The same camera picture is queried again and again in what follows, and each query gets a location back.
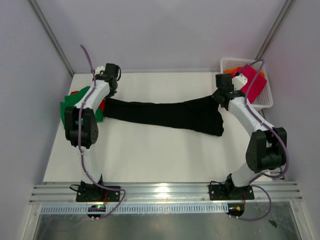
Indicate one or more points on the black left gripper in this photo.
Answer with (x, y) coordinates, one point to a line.
(111, 94)

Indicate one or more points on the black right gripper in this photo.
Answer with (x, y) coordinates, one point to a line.
(215, 94)

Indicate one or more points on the black t shirt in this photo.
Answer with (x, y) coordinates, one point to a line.
(200, 115)

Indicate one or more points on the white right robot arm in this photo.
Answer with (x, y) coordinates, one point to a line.
(267, 147)

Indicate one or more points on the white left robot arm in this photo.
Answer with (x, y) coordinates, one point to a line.
(80, 125)

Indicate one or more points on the orange t shirt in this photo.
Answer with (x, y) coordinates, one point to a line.
(234, 70)

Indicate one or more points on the pink t shirt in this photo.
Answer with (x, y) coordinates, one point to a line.
(258, 84)

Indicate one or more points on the red t shirt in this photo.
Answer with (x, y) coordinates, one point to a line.
(77, 95)

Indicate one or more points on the white plastic basket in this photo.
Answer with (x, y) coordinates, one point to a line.
(264, 99)

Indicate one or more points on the green t shirt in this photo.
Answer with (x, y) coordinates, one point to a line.
(99, 116)

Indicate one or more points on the left rear frame post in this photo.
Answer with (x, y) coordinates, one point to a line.
(51, 36)

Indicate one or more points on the frame post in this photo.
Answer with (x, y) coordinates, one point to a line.
(51, 36)
(275, 28)

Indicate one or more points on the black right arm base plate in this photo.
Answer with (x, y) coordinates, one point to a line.
(217, 192)

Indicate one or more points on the right rear frame post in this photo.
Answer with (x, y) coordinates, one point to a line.
(275, 28)

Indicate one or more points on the aluminium front rail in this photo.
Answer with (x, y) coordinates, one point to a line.
(160, 192)

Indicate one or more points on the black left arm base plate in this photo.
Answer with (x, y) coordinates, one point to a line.
(93, 193)

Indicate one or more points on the grey slotted cable duct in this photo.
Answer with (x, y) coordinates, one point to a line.
(134, 209)

